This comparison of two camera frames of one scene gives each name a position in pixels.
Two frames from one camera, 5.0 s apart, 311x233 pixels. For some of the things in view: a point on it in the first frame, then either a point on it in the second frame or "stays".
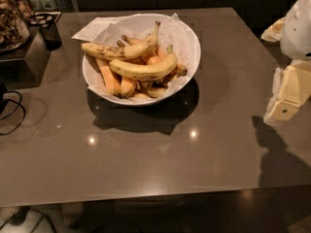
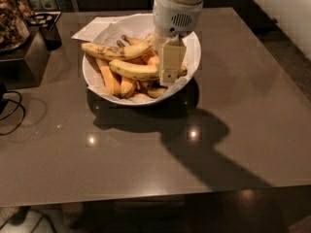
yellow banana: x=146 y=72 stays
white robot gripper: x=297 y=29 → x=172 y=17
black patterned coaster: x=45 y=19 stays
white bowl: x=142 y=59 stays
